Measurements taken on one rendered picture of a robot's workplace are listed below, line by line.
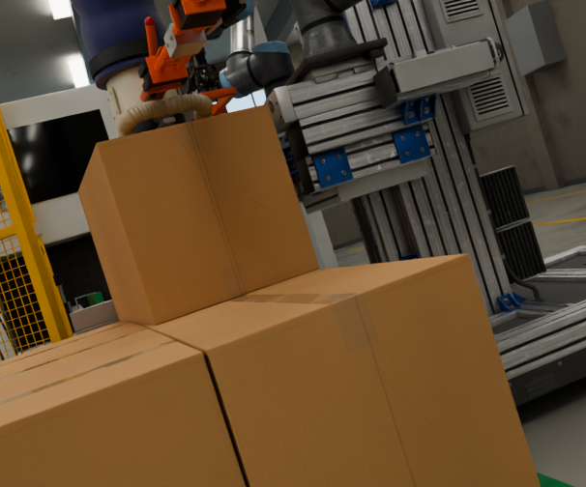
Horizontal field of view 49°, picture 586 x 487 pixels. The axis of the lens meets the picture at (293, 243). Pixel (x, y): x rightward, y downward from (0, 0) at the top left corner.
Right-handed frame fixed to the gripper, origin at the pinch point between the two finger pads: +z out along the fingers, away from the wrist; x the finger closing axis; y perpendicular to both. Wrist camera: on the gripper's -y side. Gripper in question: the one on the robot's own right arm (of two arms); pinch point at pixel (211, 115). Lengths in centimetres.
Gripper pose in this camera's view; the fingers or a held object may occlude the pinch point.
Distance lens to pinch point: 211.1
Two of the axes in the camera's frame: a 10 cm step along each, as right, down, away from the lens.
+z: 3.0, 9.6, 0.1
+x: 8.8, -2.8, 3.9
